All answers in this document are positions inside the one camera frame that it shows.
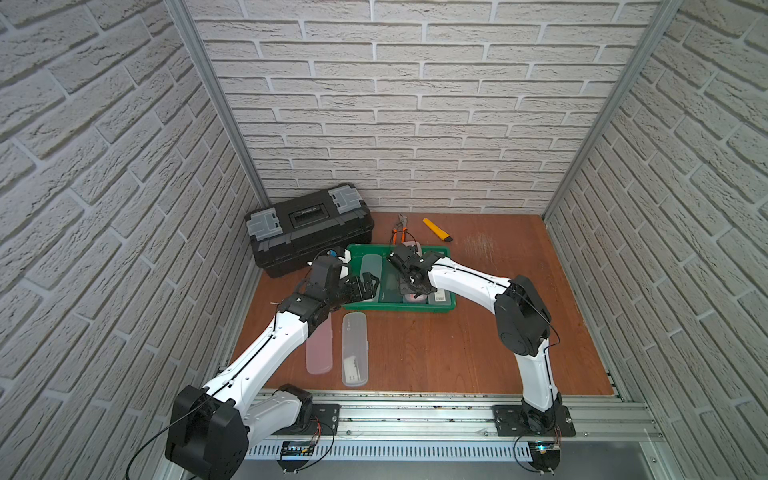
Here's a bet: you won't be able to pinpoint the clear frosted pencil case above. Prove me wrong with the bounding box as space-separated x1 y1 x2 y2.
360 254 383 303

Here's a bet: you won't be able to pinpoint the green plastic storage tray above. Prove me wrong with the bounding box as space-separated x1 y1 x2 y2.
345 244 456 313

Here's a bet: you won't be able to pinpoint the pink pencil case with label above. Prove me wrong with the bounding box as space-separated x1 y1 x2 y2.
399 282 428 304

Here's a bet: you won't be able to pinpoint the grey frosted rectangular pencil case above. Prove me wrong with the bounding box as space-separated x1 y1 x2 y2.
427 288 452 306

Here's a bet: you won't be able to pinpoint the clear pencil case with label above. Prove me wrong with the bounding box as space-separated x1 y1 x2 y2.
341 312 369 388

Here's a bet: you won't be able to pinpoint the pink frosted pencil case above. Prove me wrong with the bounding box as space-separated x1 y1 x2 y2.
305 317 333 375

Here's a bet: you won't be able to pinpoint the dark green labelled pencil case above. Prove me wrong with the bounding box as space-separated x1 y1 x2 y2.
380 260 403 304

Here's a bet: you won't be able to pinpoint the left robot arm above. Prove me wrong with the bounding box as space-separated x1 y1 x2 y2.
165 255 380 479

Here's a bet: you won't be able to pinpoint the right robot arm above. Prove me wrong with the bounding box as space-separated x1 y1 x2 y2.
388 245 562 434

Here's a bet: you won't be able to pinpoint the yellow utility knife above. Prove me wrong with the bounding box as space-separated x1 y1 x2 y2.
422 218 453 242

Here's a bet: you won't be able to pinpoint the black plastic toolbox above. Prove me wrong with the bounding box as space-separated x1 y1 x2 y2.
246 183 375 278

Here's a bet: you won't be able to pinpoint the left controller board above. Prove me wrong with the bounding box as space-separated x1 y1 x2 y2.
277 440 316 473

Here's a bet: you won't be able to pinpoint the controller board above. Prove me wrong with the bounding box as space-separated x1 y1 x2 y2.
277 440 316 473
528 442 561 474

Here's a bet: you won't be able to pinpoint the right controller board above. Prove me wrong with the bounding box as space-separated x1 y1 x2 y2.
528 442 561 474

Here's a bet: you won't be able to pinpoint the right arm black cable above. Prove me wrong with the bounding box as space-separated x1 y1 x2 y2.
395 230 562 409

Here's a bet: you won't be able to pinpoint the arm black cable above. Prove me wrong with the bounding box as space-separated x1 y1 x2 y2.
124 248 343 480
395 230 562 409

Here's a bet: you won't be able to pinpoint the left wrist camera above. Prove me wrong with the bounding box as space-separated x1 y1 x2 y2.
334 248 351 279

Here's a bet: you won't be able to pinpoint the orange handled pliers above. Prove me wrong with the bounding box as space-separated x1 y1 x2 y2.
390 214 408 245

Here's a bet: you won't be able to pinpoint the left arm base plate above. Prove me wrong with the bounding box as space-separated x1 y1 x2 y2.
272 403 341 436

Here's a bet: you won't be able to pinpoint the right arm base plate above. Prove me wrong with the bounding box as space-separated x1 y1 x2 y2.
491 404 576 438

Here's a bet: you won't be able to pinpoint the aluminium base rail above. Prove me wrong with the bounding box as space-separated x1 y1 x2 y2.
170 392 667 445

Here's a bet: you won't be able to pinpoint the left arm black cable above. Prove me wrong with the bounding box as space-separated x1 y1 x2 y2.
124 248 343 480

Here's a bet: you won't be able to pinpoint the left corner aluminium post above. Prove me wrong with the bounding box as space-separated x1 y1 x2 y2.
166 0 271 207

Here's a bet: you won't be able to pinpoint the corner aluminium post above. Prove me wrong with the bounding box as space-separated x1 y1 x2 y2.
541 0 683 222
166 0 271 207

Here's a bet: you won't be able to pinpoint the right corner aluminium post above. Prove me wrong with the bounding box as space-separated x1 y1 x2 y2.
541 0 683 222

